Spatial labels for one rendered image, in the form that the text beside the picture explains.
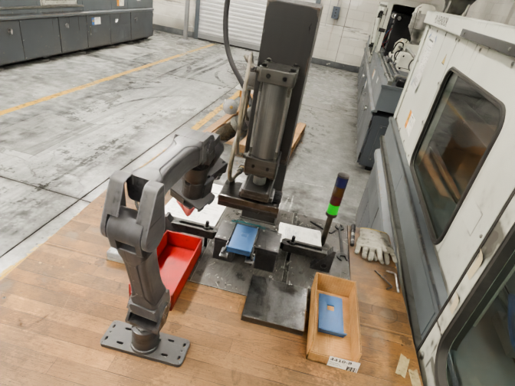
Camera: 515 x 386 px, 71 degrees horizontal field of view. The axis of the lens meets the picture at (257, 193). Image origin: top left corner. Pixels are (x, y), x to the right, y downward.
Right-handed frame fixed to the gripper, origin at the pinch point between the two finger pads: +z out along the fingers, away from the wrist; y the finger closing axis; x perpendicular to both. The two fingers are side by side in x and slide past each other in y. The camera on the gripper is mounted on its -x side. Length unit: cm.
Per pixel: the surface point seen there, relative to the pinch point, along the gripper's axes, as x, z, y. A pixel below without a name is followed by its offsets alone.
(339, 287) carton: -19, 12, -45
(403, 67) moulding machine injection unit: -391, 86, 12
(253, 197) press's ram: -13.8, -5.1, -10.8
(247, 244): -11.3, 11.7, -15.2
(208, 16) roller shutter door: -742, 338, 562
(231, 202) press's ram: -11.7, -0.1, -5.9
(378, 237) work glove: -55, 19, -48
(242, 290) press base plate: -1.1, 17.2, -22.5
